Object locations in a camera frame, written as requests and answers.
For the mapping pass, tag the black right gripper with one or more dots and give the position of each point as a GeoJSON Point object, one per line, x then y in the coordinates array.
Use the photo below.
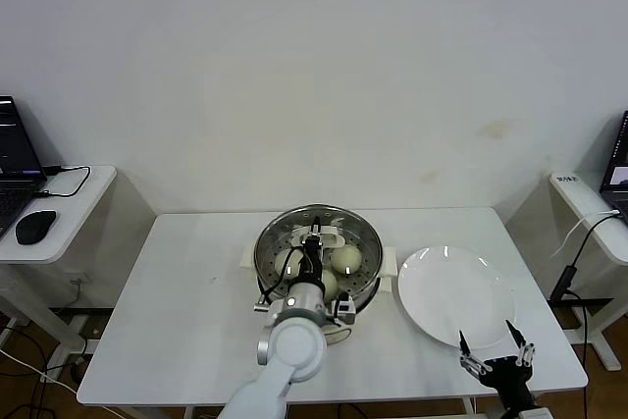
{"type": "Point", "coordinates": [507, 377]}

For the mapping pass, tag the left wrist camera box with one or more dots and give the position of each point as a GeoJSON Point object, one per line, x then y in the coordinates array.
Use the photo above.
{"type": "Point", "coordinates": [346, 312]}

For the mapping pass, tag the steel steamer basket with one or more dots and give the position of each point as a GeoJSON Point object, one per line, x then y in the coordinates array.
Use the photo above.
{"type": "Point", "coordinates": [369, 292]}

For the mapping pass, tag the white round plate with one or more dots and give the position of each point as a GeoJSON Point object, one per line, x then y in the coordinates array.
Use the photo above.
{"type": "Point", "coordinates": [451, 291]}

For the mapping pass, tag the round glass pot lid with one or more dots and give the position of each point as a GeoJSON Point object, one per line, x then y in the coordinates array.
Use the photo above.
{"type": "Point", "coordinates": [334, 239]}

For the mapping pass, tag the black laptop with mouse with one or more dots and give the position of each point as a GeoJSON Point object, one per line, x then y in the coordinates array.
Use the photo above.
{"type": "Point", "coordinates": [15, 144]}

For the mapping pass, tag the white wall socket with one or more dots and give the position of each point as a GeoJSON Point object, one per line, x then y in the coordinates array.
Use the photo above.
{"type": "Point", "coordinates": [80, 278]}

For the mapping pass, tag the white steamed baozi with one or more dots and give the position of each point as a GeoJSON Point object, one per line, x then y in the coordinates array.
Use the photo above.
{"type": "Point", "coordinates": [331, 284]}
{"type": "Point", "coordinates": [283, 260]}
{"type": "Point", "coordinates": [347, 258]}

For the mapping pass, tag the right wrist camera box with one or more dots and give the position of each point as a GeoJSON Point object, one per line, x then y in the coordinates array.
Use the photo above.
{"type": "Point", "coordinates": [535, 413]}

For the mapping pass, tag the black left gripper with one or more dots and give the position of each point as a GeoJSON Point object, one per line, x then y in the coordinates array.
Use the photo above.
{"type": "Point", "coordinates": [312, 259]}

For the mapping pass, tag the black computer mouse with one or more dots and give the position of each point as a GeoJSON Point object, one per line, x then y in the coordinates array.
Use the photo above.
{"type": "Point", "coordinates": [35, 226]}

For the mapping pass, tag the white side table with label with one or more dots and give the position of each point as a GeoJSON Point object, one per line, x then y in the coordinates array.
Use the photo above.
{"type": "Point", "coordinates": [584, 195]}

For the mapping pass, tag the small printed table label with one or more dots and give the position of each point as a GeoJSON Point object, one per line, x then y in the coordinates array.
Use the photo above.
{"type": "Point", "coordinates": [566, 178]}

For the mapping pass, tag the white electric cooker base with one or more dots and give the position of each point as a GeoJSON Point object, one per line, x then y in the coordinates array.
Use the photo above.
{"type": "Point", "coordinates": [390, 264]}

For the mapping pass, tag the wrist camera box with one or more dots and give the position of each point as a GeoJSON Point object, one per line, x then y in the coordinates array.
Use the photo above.
{"type": "Point", "coordinates": [346, 312]}
{"type": "Point", "coordinates": [535, 413]}

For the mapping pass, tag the black laptop without mouse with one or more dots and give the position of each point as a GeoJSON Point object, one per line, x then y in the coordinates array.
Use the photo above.
{"type": "Point", "coordinates": [619, 178]}

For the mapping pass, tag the white side table with mouse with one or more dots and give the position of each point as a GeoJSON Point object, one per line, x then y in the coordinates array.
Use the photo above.
{"type": "Point", "coordinates": [83, 213]}

